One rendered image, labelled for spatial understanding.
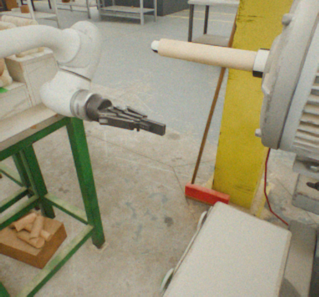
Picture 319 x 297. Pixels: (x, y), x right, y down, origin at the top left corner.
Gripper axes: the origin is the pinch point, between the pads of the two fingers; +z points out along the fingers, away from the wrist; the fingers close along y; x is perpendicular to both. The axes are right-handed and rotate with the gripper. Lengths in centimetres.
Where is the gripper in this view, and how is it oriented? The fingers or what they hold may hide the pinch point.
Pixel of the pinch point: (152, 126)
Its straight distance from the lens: 69.7
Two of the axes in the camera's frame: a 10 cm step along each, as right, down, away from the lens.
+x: 0.8, -9.0, -4.3
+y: -5.2, 3.3, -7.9
